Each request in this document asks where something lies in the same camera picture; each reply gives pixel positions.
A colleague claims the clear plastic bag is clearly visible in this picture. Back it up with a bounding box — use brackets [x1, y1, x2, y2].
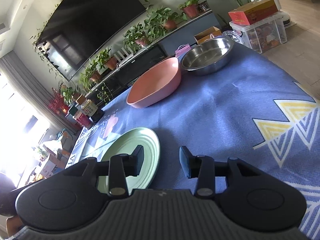
[222, 30, 245, 45]

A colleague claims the trailing pothos potted plant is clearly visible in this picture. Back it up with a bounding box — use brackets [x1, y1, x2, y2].
[144, 7, 187, 40]

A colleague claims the large black television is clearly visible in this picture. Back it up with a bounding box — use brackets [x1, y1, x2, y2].
[32, 0, 145, 81]

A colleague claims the blue patterned tablecloth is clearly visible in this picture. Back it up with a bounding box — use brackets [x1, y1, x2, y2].
[68, 44, 319, 239]

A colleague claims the clear plastic storage bin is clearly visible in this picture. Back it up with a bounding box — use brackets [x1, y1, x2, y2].
[229, 12, 287, 54]

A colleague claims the pink plastic bowl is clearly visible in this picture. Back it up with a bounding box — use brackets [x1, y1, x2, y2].
[126, 57, 181, 108]

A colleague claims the white picket fence ornament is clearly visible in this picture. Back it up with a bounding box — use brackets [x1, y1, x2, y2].
[114, 47, 134, 63]

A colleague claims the green cap spice shaker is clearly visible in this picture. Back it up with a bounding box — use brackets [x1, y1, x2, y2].
[68, 106, 93, 129]

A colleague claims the long dark tv console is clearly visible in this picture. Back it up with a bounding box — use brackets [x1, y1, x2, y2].
[86, 10, 220, 106]

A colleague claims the red and yellow box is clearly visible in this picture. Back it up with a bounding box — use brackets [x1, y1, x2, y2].
[228, 0, 278, 25]

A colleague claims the pink carton box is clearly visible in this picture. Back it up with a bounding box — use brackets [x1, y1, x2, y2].
[175, 44, 191, 58]

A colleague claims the open brown cardboard box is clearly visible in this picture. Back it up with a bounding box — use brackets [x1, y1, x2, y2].
[194, 26, 222, 44]

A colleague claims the brown cap soy sauce bottle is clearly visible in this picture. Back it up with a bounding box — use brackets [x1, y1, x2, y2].
[76, 95, 104, 124]

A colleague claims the green plastic plate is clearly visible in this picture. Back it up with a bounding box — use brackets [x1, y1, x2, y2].
[101, 127, 160, 193]

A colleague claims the potted plant red pot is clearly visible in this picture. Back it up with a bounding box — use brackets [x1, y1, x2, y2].
[178, 0, 200, 19]

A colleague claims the stainless steel bowl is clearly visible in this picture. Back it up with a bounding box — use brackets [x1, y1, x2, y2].
[180, 37, 235, 76]

